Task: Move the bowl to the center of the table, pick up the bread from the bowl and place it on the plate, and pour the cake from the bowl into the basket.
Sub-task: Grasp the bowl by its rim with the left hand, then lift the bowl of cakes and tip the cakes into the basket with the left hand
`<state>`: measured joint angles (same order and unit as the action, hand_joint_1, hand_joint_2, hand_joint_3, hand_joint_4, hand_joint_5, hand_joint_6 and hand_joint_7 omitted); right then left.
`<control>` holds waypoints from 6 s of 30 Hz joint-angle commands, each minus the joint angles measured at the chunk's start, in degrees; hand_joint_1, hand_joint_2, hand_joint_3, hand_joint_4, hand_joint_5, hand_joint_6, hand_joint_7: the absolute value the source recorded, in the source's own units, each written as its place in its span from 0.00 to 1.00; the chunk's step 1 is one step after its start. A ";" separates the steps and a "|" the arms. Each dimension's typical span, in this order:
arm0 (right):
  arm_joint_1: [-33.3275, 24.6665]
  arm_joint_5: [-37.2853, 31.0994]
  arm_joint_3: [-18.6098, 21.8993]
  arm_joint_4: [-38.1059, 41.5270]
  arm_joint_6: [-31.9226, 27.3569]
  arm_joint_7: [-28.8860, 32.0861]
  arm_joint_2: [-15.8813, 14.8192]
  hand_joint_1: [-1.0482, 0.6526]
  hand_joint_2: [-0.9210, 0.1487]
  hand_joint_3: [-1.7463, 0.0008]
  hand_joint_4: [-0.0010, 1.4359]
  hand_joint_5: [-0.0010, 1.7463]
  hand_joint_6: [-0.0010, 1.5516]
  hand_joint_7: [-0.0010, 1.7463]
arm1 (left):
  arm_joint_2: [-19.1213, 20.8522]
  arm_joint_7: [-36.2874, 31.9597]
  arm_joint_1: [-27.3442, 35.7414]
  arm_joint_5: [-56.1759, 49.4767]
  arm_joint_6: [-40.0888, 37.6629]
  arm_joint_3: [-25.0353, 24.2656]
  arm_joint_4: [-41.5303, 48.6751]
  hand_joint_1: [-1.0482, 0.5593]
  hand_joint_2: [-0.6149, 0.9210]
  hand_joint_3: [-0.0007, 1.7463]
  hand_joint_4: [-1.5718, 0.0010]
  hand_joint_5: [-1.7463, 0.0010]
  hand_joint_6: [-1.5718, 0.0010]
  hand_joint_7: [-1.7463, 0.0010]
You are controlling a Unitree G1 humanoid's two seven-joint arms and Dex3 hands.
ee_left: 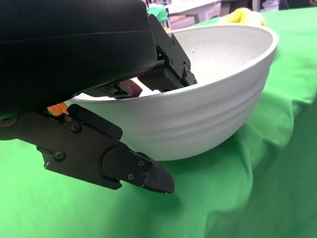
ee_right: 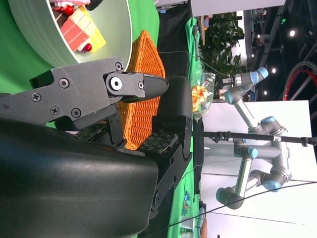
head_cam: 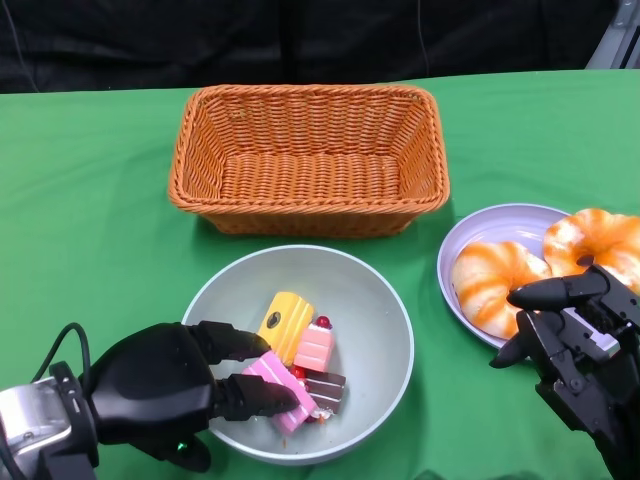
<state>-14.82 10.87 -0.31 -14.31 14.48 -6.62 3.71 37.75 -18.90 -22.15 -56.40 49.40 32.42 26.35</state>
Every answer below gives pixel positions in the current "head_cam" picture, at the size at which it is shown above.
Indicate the light pink cherry cake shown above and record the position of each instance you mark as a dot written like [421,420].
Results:
[315,350]

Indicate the green tablecloth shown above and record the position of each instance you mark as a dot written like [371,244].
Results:
[100,200]

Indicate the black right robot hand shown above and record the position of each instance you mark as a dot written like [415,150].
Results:
[600,390]

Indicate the chocolate toy cake slice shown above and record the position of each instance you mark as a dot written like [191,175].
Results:
[327,392]

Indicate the striped crescent toy bread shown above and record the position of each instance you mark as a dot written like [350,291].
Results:
[485,290]

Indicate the magenta striped toy cake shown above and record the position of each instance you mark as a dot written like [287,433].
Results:
[295,420]

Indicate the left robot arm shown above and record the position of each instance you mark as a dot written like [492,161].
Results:
[35,430]

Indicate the yellow toy cake slice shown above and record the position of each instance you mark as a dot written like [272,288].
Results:
[290,325]

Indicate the grey aluminium frame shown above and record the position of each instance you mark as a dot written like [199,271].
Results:
[617,35]

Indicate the pale grey-green bowl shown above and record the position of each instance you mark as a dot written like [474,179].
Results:
[370,325]

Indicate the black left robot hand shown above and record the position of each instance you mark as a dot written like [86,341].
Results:
[155,385]

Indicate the orange wicker basket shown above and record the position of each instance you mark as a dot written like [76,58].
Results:
[310,175]

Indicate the black backdrop curtain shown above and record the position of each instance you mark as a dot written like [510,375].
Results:
[300,40]

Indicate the lilac plate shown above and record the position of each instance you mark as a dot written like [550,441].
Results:
[490,225]

